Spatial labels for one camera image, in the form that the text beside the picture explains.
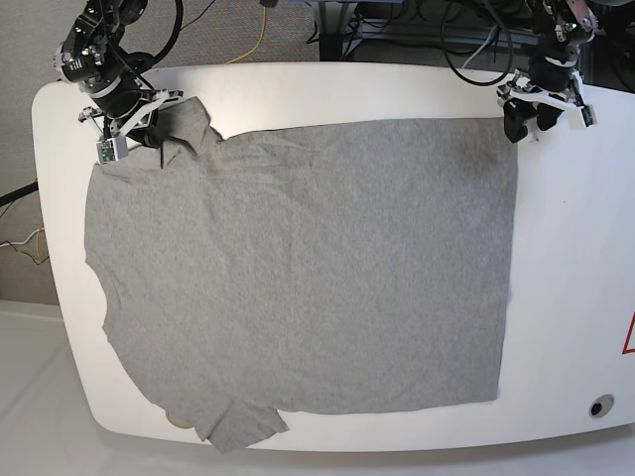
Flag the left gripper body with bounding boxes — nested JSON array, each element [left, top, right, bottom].
[[497, 58, 583, 113]]

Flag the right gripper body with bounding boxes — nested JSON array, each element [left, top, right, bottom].
[[78, 80, 184, 140]]

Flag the grey T-shirt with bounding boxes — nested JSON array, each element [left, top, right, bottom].
[[84, 98, 518, 451]]

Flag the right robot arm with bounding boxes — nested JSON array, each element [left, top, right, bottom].
[[53, 1, 184, 163]]

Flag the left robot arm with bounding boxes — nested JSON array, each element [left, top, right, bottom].
[[440, 1, 598, 144]]

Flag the red triangle sticker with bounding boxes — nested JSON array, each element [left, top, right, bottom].
[[622, 314, 635, 355]]

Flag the grey table grommet hole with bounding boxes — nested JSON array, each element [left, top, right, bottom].
[[166, 412, 192, 429]]

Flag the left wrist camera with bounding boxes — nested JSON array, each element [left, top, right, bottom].
[[568, 104, 596, 130]]

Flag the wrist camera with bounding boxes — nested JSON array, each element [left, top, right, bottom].
[[568, 104, 596, 130], [95, 136, 129, 165]]

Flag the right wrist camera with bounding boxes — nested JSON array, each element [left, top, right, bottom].
[[95, 136, 129, 165]]

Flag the white cable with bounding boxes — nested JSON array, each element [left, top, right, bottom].
[[460, 24, 499, 69]]

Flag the white and yellow floor cables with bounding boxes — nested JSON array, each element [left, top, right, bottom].
[[0, 227, 49, 267]]

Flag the yellow cable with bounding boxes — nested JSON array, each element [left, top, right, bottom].
[[226, 8, 269, 65]]

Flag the aluminium frame rail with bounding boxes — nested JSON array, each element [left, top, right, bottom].
[[356, 11, 557, 72]]

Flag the black table leg post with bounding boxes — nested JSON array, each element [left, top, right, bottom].
[[318, 32, 344, 62]]

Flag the black table mount hole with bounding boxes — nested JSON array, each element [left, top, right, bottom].
[[589, 394, 615, 418]]

